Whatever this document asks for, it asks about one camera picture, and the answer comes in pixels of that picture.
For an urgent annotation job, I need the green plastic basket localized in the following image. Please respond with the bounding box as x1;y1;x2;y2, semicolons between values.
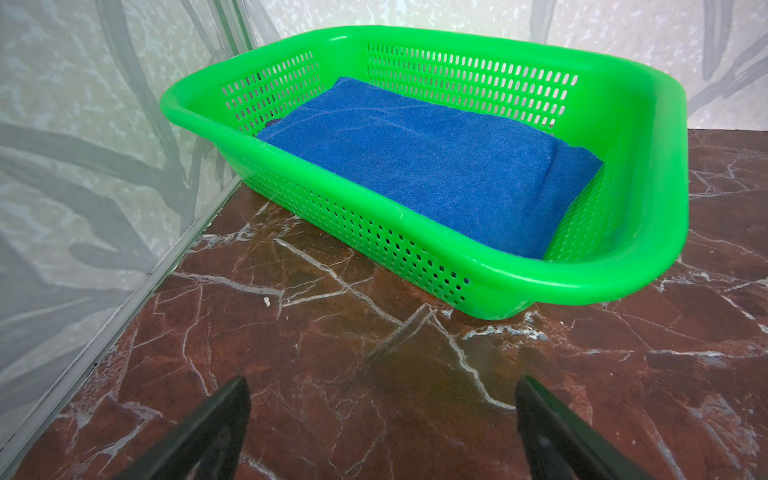
159;26;689;320

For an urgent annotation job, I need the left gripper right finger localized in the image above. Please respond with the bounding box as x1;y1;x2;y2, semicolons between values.
515;376;650;479

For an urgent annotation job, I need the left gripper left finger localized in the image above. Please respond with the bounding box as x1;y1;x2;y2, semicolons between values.
115;376;251;479

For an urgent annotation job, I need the blue towel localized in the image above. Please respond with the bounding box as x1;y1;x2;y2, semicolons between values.
260;77;602;259

